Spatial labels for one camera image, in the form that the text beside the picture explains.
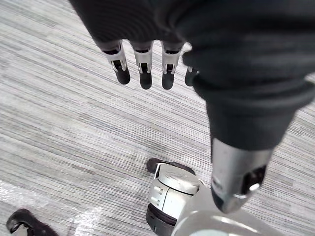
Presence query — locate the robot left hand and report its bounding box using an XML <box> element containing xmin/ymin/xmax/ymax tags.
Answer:
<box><xmin>68</xmin><ymin>0</ymin><xmax>315</xmax><ymax>214</ymax></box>

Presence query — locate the dark robot left foot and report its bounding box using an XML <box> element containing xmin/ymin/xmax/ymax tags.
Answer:
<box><xmin>146</xmin><ymin>158</ymin><xmax>196</xmax><ymax>176</ymax></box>

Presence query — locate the dark robot foot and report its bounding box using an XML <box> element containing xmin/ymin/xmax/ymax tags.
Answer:
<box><xmin>146</xmin><ymin>158</ymin><xmax>196</xmax><ymax>176</ymax></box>
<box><xmin>6</xmin><ymin>208</ymin><xmax>59</xmax><ymax>236</ymax></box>

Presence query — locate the silver robot left leg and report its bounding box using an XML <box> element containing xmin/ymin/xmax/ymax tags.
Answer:
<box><xmin>145</xmin><ymin>162</ymin><xmax>284</xmax><ymax>236</ymax></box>

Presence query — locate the clear plastic sheet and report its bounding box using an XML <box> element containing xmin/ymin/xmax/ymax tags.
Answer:
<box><xmin>0</xmin><ymin>180</ymin><xmax>109</xmax><ymax>236</ymax></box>

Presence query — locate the dark robot right foot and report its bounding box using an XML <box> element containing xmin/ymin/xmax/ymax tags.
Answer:
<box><xmin>6</xmin><ymin>208</ymin><xmax>59</xmax><ymax>236</ymax></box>

